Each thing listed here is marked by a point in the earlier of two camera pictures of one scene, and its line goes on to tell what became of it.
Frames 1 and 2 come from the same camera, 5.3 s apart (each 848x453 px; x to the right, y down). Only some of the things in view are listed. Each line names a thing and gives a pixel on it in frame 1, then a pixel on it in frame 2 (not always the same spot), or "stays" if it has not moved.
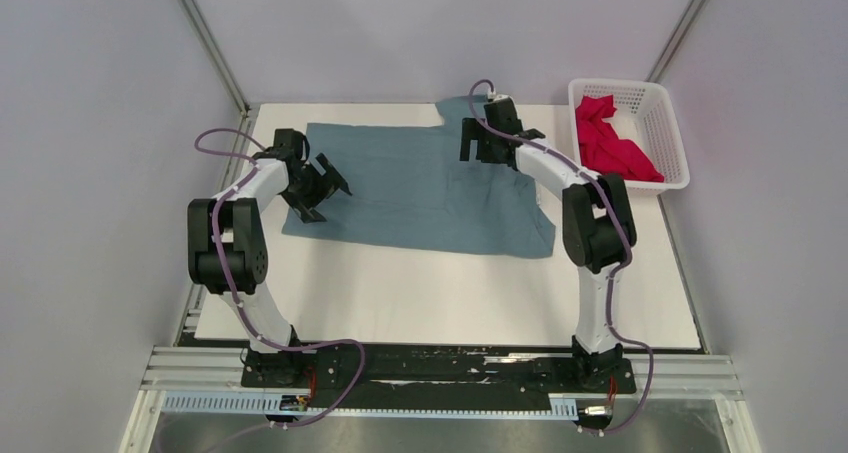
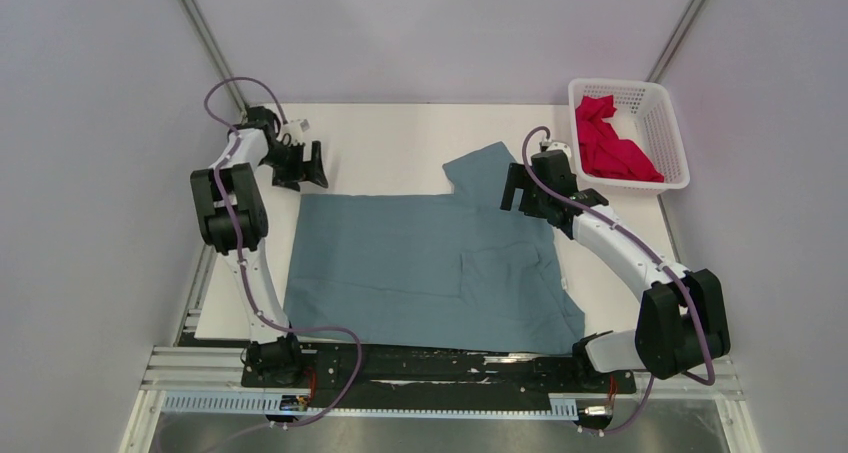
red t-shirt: (601, 148) stays
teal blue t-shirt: (403, 187) -> (460, 271)
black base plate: (431, 369) stays
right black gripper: (473, 129) -> (518, 179)
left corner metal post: (214, 48) stays
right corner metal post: (660, 62) stays
